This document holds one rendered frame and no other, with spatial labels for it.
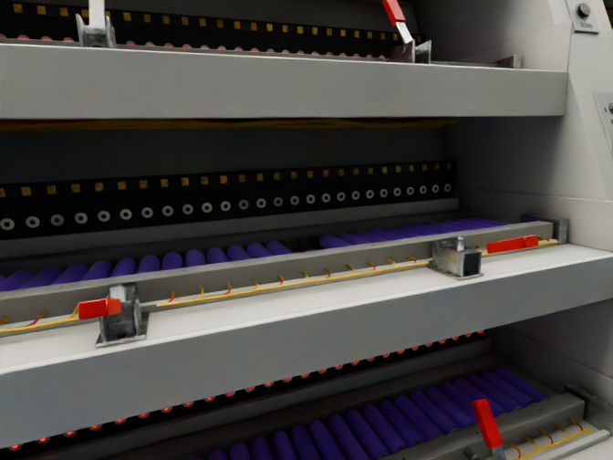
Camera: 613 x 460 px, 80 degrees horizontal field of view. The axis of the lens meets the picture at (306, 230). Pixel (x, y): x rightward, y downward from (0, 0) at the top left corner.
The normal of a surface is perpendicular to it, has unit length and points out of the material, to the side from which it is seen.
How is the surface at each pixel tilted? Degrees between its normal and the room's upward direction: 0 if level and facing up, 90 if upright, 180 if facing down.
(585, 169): 90
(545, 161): 90
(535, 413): 21
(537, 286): 111
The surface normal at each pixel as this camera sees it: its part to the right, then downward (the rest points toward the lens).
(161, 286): 0.34, 0.17
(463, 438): -0.04, -0.98
